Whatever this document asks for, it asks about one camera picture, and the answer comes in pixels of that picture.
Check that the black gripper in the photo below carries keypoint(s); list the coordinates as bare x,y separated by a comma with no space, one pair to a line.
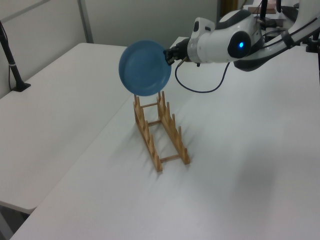
182,51

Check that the blue round plate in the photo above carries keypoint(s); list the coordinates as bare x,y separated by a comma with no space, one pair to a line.
142,67

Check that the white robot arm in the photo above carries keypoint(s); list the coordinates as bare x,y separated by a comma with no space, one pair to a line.
217,47

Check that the wooden plate rack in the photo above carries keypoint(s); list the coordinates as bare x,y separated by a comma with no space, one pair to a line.
160,166

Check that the black pole stand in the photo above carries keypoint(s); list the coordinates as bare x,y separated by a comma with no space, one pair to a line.
13,70

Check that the white zip tie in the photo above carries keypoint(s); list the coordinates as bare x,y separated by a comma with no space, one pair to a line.
11,65

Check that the grey partition post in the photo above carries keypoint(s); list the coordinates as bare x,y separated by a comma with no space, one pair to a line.
85,22

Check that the black mount bracket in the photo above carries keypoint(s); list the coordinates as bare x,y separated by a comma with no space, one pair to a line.
312,43

